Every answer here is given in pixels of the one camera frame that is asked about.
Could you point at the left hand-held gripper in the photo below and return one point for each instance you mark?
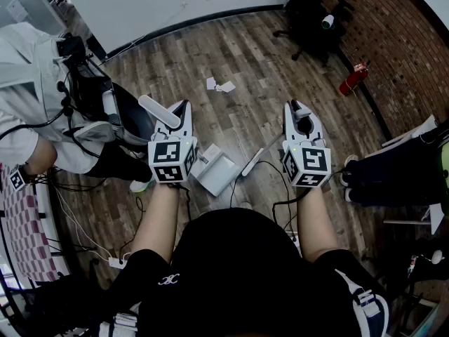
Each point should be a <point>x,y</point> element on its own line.
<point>168,160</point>

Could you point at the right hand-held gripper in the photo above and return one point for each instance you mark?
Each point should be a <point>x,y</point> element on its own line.
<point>310,163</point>

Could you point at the white broom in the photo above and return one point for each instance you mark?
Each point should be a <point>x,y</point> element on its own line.
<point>252,163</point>

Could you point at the white box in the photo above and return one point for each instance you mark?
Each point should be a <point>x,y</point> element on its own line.
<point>217,174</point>

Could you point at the person's left forearm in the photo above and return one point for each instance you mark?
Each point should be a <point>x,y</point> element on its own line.
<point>156,219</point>

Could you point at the person's right forearm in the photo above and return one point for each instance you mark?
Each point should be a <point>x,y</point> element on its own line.
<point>315,223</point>

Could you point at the red fire extinguisher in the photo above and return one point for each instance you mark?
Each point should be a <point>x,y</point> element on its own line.
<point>350,83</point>

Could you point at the green sneaker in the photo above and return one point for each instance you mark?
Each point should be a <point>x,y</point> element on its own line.
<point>140,186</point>

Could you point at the black equipment pack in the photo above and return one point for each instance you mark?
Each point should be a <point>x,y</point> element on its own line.
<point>87,93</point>

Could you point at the black office chair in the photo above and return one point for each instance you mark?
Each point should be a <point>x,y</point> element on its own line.
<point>308,23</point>

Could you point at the white and green cup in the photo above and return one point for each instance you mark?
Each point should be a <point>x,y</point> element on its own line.
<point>328,21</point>

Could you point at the white power strip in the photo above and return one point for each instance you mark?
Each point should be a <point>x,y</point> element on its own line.
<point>117,262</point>

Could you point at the person's black shirt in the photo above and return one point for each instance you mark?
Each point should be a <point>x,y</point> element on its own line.
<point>238,279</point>

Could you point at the pink checkered board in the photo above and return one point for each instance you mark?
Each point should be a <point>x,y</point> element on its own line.
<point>28,230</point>

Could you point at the blue white-striped bag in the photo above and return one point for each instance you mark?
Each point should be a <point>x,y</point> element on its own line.
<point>372,307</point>

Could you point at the white folding frame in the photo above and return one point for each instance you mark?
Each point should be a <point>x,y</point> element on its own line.
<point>426,124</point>

